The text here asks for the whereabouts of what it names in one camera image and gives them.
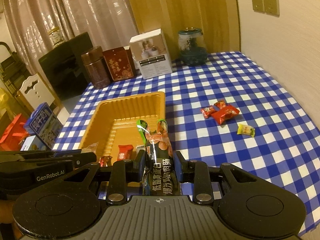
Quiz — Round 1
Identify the double wall socket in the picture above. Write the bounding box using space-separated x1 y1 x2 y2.
252 0 280 17

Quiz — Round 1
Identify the blue white checkered tablecloth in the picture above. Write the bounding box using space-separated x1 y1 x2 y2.
54 52 319 233

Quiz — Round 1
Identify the red gift bag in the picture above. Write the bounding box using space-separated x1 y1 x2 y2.
0 114 29 151

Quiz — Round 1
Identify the sheer curtain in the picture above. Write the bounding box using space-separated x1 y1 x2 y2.
3 0 138 74

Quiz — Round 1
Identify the yellow green candy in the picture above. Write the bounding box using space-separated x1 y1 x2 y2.
237 124 255 137

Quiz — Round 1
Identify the glass jar on cabinet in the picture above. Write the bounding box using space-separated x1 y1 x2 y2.
48 27 65 48

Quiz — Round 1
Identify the small red candy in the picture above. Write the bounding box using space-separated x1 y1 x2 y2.
200 105 217 119
214 100 227 109

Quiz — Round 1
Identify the brown cylindrical tin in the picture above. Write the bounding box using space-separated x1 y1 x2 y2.
81 46 111 89

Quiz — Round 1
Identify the red gift box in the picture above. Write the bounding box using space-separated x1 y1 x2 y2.
103 46 137 81

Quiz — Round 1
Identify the green black sausage packet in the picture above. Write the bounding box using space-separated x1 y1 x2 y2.
137 119 181 196

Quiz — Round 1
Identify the black metal rack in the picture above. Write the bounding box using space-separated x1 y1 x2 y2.
1 42 30 95

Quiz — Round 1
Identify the green glass jar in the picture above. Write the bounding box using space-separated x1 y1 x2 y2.
178 27 208 66

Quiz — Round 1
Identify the left hand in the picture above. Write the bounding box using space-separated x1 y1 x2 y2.
0 200 23 239

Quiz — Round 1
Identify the blue milk carton box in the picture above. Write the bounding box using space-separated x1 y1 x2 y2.
24 102 63 149

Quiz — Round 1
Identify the orange plastic tray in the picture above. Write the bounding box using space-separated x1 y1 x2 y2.
79 92 165 163

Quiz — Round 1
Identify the white product box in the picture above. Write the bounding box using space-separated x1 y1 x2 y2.
130 28 172 80

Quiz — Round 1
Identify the red triangular snack packet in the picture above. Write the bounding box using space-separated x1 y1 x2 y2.
117 145 133 161

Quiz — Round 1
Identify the white chair back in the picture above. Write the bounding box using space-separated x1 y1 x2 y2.
16 74 63 114

